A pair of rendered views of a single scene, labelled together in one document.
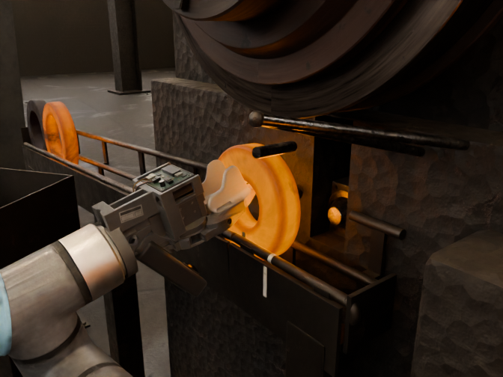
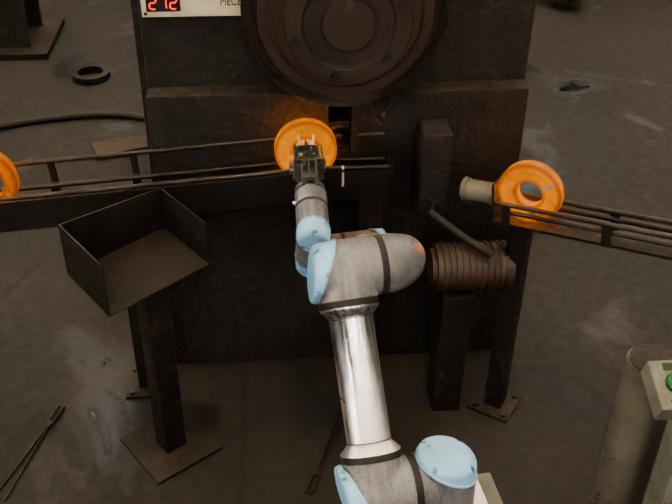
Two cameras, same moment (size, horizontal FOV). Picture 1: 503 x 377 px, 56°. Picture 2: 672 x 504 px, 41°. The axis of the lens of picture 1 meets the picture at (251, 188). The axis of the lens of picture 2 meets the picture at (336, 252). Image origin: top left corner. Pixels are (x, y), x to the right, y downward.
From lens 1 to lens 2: 1.94 m
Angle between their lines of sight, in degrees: 52
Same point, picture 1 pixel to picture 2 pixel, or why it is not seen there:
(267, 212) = (326, 149)
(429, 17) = (418, 67)
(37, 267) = (319, 206)
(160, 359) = (93, 346)
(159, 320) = (38, 329)
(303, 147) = (321, 111)
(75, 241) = (316, 192)
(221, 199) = not seen: hidden behind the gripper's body
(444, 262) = (430, 136)
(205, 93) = (227, 97)
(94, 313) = not seen: outside the picture
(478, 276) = (440, 135)
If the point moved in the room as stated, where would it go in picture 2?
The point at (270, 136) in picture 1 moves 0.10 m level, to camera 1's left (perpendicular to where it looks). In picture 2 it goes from (294, 111) to (270, 126)
